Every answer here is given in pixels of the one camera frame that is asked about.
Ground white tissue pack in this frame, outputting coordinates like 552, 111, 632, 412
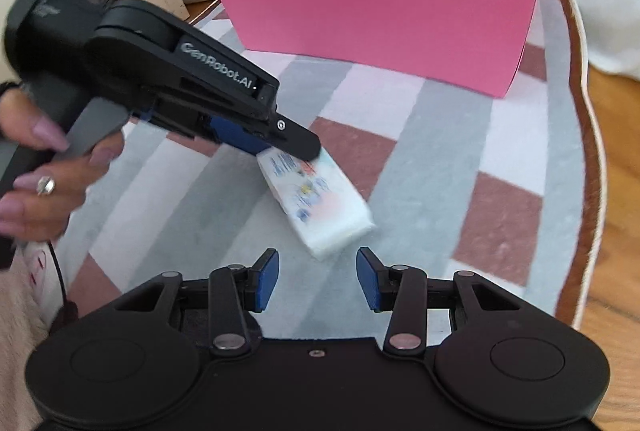
256, 146, 376, 262

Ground fluffy beige cloth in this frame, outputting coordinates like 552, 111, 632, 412
0, 253, 58, 431

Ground pink cardboard box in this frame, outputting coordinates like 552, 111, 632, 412
207, 0, 538, 99

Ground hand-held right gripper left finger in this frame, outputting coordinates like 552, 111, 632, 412
114, 247, 281, 357

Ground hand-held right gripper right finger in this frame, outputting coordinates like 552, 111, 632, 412
355, 247, 523, 354

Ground black cable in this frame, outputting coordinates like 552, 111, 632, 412
47, 238, 76, 312

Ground white power strip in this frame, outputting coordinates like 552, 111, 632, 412
17, 238, 68, 317

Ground checkered rug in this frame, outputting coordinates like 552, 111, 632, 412
20, 0, 608, 342

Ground person's left hand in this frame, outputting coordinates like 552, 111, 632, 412
0, 81, 126, 243

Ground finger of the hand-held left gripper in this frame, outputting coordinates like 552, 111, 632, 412
207, 113, 321, 160

